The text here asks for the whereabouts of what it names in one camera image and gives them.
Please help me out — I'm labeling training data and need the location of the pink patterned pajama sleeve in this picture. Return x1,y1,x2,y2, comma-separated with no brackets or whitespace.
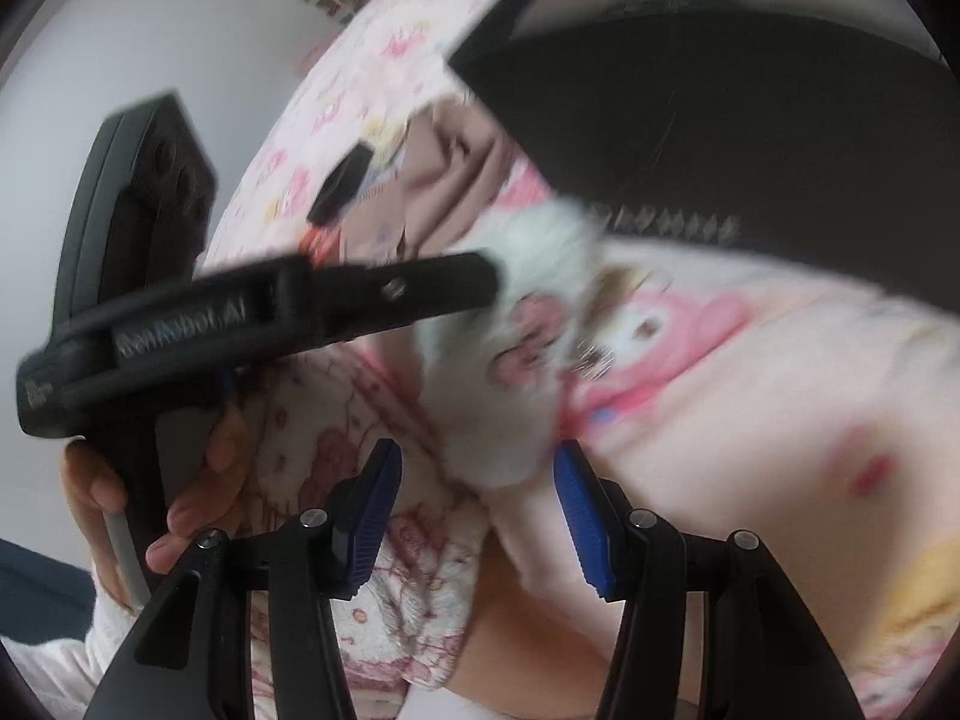
81,343,497,720

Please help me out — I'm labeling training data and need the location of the brown cloth item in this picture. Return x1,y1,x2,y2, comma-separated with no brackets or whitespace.
338,99,517,265

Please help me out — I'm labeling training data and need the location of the person left hand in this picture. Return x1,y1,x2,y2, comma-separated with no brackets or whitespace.
58,403,254,608

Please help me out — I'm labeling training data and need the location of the pink cartoon print blanket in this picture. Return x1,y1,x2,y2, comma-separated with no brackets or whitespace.
208,0,958,718

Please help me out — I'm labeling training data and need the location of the black cardboard box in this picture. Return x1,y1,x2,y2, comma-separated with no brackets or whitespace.
449,0,958,310

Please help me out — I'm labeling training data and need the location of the small black card packet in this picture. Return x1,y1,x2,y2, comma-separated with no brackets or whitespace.
306,142,374,227

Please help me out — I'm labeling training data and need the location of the white fluffy plush toy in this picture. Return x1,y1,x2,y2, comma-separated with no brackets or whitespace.
415,199,602,494

